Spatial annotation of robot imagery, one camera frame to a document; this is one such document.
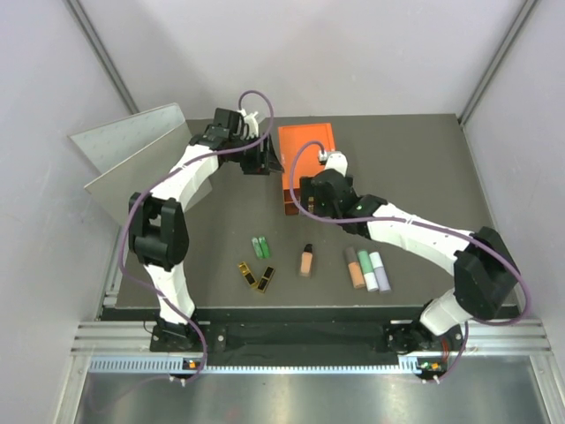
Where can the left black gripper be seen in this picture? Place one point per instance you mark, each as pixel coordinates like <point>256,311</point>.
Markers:
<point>263,162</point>

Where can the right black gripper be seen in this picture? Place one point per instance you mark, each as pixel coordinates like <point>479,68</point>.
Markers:
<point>309,191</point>

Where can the orange drawer box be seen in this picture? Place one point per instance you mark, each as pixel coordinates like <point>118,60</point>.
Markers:
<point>291,139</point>

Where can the green white tube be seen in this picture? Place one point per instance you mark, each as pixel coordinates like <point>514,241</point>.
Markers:
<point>366,266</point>

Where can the lilac white tube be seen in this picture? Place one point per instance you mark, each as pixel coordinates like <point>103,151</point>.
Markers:
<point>380,272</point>

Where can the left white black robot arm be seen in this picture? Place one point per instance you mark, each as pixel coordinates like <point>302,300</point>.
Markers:
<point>157,232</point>

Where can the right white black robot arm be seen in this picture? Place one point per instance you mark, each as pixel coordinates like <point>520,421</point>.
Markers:
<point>483,270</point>

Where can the peach foundation bottle black cap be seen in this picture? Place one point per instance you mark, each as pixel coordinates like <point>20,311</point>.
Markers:
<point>306,261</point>

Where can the green lipstick tube right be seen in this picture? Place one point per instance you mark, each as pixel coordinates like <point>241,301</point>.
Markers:
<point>264,247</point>

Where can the green lipstick tube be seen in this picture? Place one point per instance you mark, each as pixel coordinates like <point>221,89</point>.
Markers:
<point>257,248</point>
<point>264,247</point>

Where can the green lipstick tube left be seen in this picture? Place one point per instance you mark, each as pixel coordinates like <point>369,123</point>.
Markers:
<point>257,248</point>

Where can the orange tube grey cap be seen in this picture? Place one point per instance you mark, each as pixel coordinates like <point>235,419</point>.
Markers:
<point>354,269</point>

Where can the gold black compact left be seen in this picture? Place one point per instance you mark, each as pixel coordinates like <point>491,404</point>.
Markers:
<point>246,273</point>

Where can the gold black compact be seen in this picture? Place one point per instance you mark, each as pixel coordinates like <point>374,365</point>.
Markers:
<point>246,273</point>
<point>265,279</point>

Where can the gold black compact right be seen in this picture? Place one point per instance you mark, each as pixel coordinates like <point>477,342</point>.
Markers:
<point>265,279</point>

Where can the grey metal panel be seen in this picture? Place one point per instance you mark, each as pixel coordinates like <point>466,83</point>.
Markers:
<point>134,153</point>

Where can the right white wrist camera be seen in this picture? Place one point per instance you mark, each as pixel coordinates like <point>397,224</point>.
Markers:
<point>333,160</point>

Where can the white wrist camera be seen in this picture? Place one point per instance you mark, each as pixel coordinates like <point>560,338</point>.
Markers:
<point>333,160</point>
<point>250,125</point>

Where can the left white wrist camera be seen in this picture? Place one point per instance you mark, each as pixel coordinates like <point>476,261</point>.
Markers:
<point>250,125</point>

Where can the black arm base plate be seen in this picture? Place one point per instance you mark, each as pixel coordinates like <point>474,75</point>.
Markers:
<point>366,336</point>

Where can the slotted grey cable duct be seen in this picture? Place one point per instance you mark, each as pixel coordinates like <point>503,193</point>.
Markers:
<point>182,366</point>

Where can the aluminium frame rail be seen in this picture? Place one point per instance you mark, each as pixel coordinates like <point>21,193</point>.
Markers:
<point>528,337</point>

